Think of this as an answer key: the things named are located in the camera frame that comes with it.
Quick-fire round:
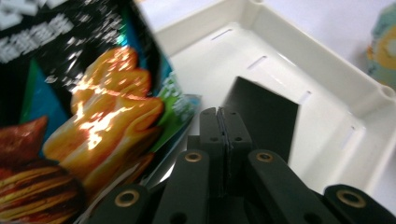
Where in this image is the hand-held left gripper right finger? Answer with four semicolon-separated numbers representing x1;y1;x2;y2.
219;107;255;197

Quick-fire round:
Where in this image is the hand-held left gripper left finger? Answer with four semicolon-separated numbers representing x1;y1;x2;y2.
187;106;229;198

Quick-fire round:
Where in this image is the black box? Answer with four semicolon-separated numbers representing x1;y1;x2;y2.
219;76;301;163

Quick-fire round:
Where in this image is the white plastic tray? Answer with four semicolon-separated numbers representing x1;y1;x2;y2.
141;0;396;198

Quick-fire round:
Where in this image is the black and teal chip bag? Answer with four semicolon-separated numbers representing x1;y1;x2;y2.
0;0;203;224

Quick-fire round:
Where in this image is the yellow and teal patterned bag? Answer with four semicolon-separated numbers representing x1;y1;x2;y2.
366;2;396;92

